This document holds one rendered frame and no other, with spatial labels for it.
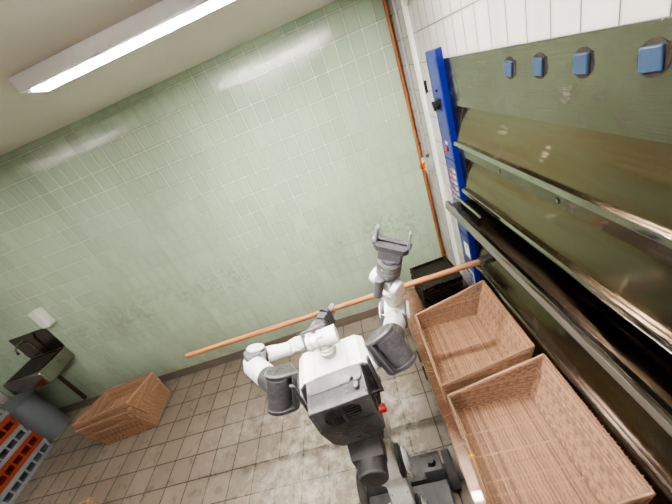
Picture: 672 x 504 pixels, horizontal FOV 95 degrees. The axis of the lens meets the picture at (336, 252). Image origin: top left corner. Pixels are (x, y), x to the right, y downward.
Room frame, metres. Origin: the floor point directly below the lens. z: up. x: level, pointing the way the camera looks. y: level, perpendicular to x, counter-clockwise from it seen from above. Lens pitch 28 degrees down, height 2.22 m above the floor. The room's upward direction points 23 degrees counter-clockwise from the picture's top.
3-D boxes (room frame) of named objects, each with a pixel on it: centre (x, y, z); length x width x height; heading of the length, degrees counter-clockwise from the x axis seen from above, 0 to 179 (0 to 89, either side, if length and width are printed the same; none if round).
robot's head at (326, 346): (0.83, 0.16, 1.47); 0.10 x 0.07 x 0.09; 87
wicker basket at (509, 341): (1.23, -0.50, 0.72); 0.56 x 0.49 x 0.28; 170
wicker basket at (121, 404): (2.47, 2.57, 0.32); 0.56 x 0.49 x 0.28; 89
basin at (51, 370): (2.85, 3.28, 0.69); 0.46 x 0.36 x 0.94; 81
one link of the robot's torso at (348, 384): (0.77, 0.17, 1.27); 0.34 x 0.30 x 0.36; 87
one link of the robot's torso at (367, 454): (0.74, 0.18, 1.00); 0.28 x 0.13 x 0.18; 171
